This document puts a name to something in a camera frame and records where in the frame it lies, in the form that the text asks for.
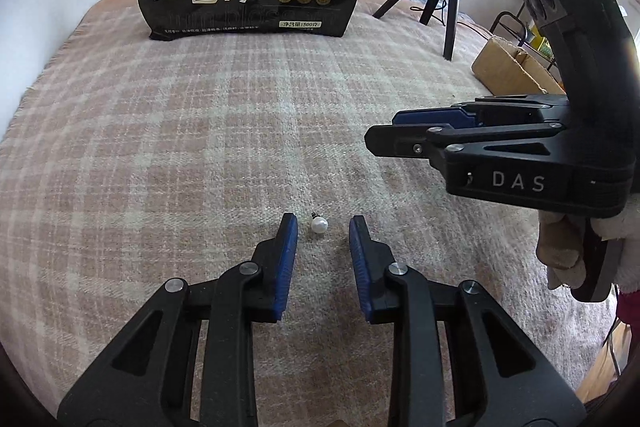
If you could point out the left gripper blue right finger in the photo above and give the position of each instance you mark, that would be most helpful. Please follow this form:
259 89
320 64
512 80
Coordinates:
458 359

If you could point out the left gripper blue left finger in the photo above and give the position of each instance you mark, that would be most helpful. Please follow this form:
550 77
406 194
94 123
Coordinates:
186 357

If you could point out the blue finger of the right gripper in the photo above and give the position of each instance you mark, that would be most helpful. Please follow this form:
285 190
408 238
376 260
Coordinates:
402 140
459 115

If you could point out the single white pearl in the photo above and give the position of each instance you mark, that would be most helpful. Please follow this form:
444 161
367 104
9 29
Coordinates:
319 224

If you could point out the right gloved hand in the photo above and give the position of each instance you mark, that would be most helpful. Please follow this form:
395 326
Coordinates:
560 249

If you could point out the cardboard box tray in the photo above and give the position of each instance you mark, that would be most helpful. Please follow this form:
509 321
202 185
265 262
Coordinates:
505 69

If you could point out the black clothes rack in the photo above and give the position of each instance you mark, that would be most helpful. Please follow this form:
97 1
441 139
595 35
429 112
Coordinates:
514 27

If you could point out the yellow crate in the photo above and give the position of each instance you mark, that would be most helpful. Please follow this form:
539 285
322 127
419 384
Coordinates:
539 43

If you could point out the pink plaid blanket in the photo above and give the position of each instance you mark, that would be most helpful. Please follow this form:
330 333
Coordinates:
131 161

